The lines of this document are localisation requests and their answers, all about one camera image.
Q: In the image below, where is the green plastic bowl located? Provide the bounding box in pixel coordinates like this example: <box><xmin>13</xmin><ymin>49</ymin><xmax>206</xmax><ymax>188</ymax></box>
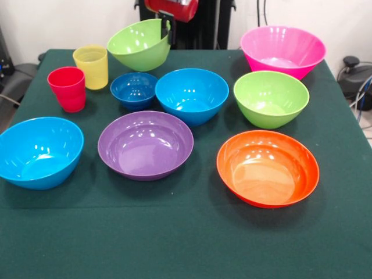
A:
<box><xmin>233</xmin><ymin>70</ymin><xmax>310</xmax><ymax>130</ymax></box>
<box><xmin>106</xmin><ymin>18</ymin><xmax>172</xmax><ymax>73</ymax></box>

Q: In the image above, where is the small dark blue bowl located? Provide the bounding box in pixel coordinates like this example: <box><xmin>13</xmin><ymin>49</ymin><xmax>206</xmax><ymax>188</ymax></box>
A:
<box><xmin>110</xmin><ymin>71</ymin><xmax>159</xmax><ymax>111</ymax></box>

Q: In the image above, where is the grey office chair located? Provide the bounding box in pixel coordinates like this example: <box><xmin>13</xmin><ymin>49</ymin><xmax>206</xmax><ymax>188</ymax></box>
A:
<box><xmin>0</xmin><ymin>27</ymin><xmax>47</xmax><ymax>106</ymax></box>

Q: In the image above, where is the orange plastic bowl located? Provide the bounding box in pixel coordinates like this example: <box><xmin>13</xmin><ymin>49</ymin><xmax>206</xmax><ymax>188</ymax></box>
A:
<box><xmin>216</xmin><ymin>130</ymin><xmax>320</xmax><ymax>209</ymax></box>

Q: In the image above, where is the purple plastic bowl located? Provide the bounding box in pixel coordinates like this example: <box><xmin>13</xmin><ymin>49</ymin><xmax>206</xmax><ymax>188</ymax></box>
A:
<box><xmin>97</xmin><ymin>110</ymin><xmax>195</xmax><ymax>182</ymax></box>

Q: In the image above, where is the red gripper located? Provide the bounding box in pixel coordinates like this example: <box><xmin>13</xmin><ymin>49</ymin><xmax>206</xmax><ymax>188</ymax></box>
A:
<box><xmin>144</xmin><ymin>0</ymin><xmax>199</xmax><ymax>46</ymax></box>

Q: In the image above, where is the light blue plastic bowl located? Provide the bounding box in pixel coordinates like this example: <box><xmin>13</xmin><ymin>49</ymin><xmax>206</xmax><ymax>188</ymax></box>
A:
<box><xmin>155</xmin><ymin>68</ymin><xmax>230</xmax><ymax>127</ymax></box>
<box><xmin>0</xmin><ymin>116</ymin><xmax>85</xmax><ymax>191</ymax></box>

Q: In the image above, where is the black hanging cable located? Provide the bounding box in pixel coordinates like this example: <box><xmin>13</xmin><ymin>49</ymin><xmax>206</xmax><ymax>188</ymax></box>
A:
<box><xmin>257</xmin><ymin>0</ymin><xmax>269</xmax><ymax>26</ymax></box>

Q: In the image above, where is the yellow plastic cup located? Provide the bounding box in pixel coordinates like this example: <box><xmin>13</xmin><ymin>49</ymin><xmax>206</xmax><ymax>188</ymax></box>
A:
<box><xmin>72</xmin><ymin>44</ymin><xmax>109</xmax><ymax>91</ymax></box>

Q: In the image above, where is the blue and grey cable bundle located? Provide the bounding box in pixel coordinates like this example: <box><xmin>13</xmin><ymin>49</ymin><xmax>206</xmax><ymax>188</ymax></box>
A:
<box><xmin>348</xmin><ymin>74</ymin><xmax>372</xmax><ymax>130</ymax></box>

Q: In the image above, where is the dark green tablecloth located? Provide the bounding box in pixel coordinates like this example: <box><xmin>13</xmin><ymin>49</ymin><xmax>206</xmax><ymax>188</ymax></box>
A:
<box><xmin>0</xmin><ymin>48</ymin><xmax>372</xmax><ymax>279</ymax></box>

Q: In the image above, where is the red plastic cup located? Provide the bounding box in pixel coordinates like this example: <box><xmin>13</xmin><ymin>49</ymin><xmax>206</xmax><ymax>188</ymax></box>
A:
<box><xmin>47</xmin><ymin>66</ymin><xmax>87</xmax><ymax>113</ymax></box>

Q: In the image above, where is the pink plastic bowl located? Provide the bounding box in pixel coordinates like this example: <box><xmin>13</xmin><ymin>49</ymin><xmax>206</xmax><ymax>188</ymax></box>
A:
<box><xmin>240</xmin><ymin>25</ymin><xmax>327</xmax><ymax>81</ymax></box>

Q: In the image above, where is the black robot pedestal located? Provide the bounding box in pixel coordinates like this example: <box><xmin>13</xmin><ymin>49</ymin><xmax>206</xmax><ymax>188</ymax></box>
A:
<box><xmin>134</xmin><ymin>0</ymin><xmax>237</xmax><ymax>50</ymax></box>

